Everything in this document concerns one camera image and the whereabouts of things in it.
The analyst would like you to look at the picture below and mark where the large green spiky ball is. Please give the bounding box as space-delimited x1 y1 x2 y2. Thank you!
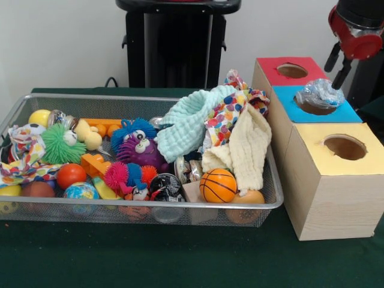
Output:
40 123 88 165

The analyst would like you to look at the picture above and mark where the side table with green cloth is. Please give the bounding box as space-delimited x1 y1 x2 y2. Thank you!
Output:
355 95 384 128

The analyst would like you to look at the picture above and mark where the multicolour spiky caterpillar toy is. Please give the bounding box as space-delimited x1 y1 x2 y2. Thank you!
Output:
104 162 158 196

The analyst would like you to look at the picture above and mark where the blue spiky ball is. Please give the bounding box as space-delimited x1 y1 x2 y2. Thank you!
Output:
110 118 158 151

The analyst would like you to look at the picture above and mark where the orange toy basketball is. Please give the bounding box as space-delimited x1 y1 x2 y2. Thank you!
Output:
199 167 238 204

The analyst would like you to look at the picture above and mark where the cream muslin cloth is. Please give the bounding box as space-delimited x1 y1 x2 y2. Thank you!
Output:
201 104 273 191

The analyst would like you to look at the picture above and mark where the wooden box with three holes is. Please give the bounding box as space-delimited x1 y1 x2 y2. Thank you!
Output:
249 56 384 242

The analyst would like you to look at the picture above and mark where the dark green tablecloth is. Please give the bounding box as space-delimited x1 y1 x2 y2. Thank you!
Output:
0 86 384 288

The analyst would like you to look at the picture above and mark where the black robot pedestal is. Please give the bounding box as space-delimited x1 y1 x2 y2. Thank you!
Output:
115 0 242 89

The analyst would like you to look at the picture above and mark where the red-orange ball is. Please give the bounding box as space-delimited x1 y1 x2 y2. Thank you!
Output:
56 163 88 190

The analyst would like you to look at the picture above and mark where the colourful dotted cloth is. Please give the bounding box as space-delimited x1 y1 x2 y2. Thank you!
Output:
205 92 256 146
224 69 272 116

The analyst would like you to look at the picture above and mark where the clear packet with coloured print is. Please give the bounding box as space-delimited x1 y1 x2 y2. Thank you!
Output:
295 78 345 109

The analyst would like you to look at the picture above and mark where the mint muslin cloth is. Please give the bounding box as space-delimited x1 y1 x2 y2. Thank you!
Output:
155 84 238 163

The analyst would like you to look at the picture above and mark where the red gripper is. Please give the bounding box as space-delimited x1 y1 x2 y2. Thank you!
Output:
323 5 384 90

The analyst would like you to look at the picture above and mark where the purple spiky monster toy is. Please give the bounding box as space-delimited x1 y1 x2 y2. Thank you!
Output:
116 134 170 173

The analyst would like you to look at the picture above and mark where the shallow clear mesh bin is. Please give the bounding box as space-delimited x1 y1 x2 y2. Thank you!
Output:
0 92 284 228

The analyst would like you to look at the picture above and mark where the white colourful patterned cloth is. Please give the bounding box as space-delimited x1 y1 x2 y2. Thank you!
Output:
0 124 65 188

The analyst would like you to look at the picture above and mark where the yellow plush toy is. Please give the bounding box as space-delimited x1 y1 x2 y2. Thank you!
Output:
74 118 103 151

